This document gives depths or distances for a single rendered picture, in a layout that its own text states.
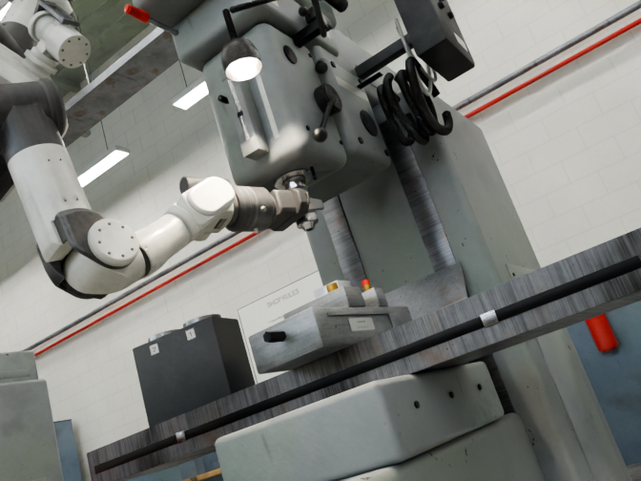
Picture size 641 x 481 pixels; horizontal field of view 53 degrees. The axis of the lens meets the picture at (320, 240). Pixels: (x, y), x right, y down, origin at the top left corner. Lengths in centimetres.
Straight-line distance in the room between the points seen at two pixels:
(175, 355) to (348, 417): 59
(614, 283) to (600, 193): 446
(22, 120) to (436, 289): 96
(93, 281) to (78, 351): 777
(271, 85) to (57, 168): 49
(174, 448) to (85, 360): 729
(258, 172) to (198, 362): 43
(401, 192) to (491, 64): 435
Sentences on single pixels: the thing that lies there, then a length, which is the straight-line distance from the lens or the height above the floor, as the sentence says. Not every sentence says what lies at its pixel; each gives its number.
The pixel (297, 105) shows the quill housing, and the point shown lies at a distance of 132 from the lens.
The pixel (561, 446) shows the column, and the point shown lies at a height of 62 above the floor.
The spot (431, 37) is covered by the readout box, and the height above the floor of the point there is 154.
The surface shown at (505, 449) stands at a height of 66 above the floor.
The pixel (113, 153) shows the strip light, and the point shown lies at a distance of 727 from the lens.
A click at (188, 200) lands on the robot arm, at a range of 113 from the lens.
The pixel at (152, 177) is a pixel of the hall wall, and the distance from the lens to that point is 800.
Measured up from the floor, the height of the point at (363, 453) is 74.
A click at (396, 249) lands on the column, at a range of 164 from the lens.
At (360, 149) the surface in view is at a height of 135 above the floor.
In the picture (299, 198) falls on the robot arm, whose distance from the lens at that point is 127.
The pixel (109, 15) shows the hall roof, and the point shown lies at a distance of 848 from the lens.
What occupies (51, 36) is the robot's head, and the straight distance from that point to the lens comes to 132.
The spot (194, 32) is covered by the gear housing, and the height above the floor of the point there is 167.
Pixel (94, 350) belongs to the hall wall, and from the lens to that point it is 854.
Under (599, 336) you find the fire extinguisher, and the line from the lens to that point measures 522.
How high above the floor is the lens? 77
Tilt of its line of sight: 17 degrees up
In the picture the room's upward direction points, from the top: 18 degrees counter-clockwise
